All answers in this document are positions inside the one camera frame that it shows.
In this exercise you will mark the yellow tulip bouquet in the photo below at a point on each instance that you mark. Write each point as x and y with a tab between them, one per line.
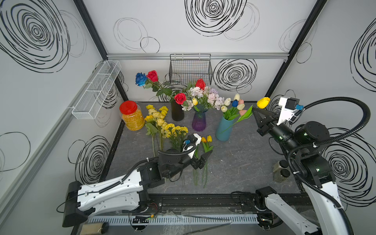
233	108

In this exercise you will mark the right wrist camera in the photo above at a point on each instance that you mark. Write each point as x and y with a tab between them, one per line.
290	110

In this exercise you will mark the yellow rose stem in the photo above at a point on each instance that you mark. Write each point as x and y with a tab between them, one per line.
156	125

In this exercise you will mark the yellow poppy stem large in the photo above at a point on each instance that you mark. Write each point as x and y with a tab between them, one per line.
164	109

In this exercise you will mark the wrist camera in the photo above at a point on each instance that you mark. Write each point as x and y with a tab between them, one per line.
190	144
290	110

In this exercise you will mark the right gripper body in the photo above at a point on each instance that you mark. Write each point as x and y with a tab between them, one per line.
280	133

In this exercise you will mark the red rose top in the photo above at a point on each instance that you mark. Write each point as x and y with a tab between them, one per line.
161	89

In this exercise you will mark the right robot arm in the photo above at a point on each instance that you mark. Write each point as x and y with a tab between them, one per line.
311	170

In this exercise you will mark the yellow carnation stem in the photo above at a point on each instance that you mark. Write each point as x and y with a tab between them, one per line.
169	127
176	138
183	131
167	136

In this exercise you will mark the black vase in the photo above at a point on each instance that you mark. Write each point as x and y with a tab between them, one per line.
176	111

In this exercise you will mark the red rose low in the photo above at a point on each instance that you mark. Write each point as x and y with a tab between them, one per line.
181	99

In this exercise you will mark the yellow carnation bouquet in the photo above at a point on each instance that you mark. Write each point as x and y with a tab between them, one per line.
202	100

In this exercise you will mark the purple glass vase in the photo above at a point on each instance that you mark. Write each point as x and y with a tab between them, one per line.
199	121

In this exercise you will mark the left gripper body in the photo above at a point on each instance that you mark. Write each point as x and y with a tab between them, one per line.
183	162

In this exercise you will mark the blue rose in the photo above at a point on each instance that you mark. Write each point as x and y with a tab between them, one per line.
140	79

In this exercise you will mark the orange yellow tulip stem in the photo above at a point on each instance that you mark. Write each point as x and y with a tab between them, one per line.
204	173

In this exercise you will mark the roller brush wooden handle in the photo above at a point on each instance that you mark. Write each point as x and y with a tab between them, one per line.
95	228

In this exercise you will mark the spice jar back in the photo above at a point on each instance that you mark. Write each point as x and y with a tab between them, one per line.
282	164

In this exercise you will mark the white wire shelf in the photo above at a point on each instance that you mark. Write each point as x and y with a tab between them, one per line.
100	91

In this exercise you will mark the sunflower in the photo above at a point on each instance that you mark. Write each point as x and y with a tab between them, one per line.
151	126

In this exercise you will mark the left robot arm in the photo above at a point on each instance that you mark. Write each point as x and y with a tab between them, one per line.
128	192

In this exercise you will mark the teal ceramic vase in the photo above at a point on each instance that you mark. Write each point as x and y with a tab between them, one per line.
224	129

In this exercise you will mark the black wire basket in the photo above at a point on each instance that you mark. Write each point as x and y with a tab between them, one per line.
188	68

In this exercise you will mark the spice jar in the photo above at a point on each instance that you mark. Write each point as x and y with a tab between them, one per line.
282	164
281	175

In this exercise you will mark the white cable duct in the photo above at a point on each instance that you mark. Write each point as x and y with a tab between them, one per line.
208	219

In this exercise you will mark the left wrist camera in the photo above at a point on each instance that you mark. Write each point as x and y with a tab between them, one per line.
190	144

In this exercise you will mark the spice jar front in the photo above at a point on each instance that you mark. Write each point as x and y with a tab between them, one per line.
281	175

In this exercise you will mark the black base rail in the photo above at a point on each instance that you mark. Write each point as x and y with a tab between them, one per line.
245	201

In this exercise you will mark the red lid plastic jar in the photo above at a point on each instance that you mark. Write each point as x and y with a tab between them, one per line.
132	115

